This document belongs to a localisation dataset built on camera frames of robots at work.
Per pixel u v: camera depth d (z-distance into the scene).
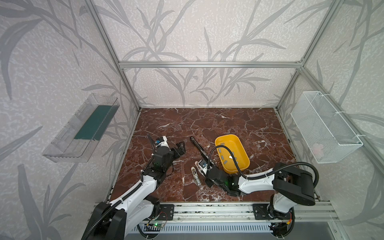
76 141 0.64
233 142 0.99
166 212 0.73
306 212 0.75
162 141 0.75
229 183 0.64
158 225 0.71
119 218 0.40
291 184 0.44
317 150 0.73
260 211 0.74
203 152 0.93
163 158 0.63
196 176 0.84
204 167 0.72
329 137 0.62
